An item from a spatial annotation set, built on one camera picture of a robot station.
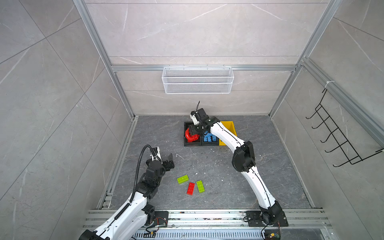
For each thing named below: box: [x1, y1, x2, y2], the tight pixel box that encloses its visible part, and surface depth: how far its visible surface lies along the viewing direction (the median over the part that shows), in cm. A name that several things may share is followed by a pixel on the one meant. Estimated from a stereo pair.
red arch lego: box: [185, 127, 200, 143], surface depth 100 cm
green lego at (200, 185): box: [196, 180, 205, 193], surface depth 84 cm
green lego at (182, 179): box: [176, 174, 190, 184], surface depth 87 cm
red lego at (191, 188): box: [187, 182, 196, 196], surface depth 84 cm
